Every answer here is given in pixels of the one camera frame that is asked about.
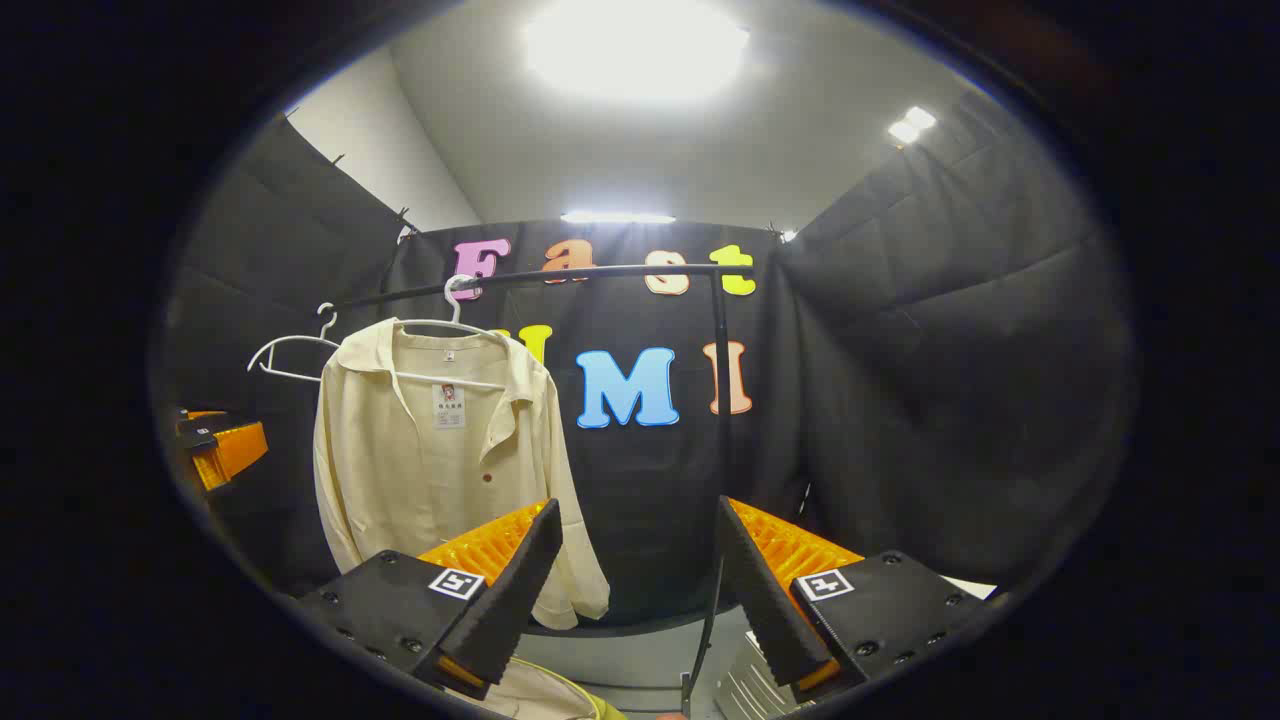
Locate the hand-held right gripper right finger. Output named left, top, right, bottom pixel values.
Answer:
left=714, top=495, right=1003, bottom=693

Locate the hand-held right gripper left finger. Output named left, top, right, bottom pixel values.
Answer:
left=298, top=498, right=564, bottom=702

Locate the cream round laundry hamper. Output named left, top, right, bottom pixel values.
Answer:
left=470, top=655, right=626, bottom=720

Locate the cream button shirt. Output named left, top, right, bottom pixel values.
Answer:
left=313, top=318, right=611, bottom=631

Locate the white hanger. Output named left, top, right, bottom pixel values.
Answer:
left=392, top=274, right=509, bottom=393
left=247, top=302, right=346, bottom=384

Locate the black clothes rack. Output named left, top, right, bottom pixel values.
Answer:
left=335, top=262, right=756, bottom=720

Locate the grey ribbed metal object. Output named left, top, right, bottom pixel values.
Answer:
left=715, top=630, right=801, bottom=720

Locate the black backdrop cloth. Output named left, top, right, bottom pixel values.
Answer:
left=160, top=95, right=1136, bottom=636

